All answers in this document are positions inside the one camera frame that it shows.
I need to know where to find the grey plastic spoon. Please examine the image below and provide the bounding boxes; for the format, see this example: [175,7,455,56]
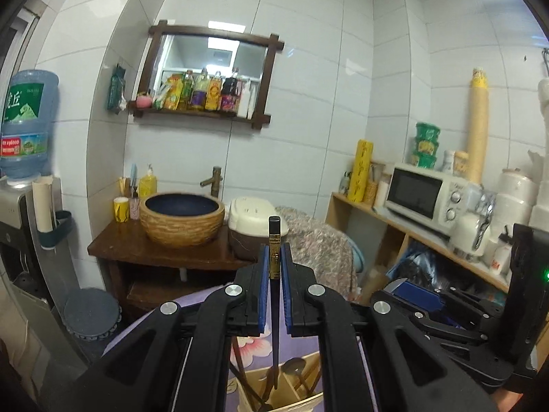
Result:
[282,357,313,396]

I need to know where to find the brown handled spoon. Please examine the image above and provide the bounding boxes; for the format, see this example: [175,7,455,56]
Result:
[258,366,275,412]

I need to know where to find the right hand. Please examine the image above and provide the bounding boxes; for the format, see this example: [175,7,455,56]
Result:
[490,389,523,412]

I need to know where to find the black garbage bag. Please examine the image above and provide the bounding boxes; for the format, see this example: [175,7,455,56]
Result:
[386,242,449,291]

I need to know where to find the white electric kettle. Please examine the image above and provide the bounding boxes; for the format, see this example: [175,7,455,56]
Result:
[448,183,496,261]

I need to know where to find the floral cloth covered item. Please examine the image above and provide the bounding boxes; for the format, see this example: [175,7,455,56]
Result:
[276,206,357,300]

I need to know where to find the purple floral tablecloth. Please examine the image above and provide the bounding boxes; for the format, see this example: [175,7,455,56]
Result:
[102,284,383,412]

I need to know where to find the cream plastic cutlery holder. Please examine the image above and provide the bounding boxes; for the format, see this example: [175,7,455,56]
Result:
[227,352,324,411]

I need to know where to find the dark wooden sink table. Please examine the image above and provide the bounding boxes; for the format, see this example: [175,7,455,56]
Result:
[87,220,249,311]

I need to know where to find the round grey stool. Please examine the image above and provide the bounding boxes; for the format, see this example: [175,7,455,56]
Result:
[62,287,122,341]

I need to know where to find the white microwave oven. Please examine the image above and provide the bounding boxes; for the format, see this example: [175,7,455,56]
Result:
[384,164,469,236]

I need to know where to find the yellow chopstick box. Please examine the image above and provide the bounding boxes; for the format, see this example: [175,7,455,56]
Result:
[347,139,373,203]

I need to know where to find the woven basin sink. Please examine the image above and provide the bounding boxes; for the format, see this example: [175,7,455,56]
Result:
[140,193,225,248]

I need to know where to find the green instant noodle cups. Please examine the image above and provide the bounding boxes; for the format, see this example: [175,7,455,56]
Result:
[411,122,440,169]

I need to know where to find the water dispenser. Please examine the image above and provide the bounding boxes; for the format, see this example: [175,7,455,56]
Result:
[0,175,87,353]

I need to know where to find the white brown rice cooker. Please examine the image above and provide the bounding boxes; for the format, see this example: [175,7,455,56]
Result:
[228,196,289,261]

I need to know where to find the yellow cup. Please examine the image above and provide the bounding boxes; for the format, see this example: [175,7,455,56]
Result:
[113,196,130,223]

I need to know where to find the yellow soap bottle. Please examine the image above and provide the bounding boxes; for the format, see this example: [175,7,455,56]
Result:
[137,165,157,199]

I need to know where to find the bronze faucet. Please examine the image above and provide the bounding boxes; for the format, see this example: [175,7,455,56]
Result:
[200,167,222,198]

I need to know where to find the tall paper cup stack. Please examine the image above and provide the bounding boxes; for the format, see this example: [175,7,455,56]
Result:
[466,68,489,185]

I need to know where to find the blue water jug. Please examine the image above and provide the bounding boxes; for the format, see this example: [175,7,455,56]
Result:
[1,69,59,181]

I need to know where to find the wooden framed mirror shelf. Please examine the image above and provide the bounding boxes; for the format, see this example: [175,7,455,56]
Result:
[128,21,285,130]

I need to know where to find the wooden wall shelf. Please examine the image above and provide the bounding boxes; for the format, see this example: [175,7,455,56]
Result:
[325,193,509,304]

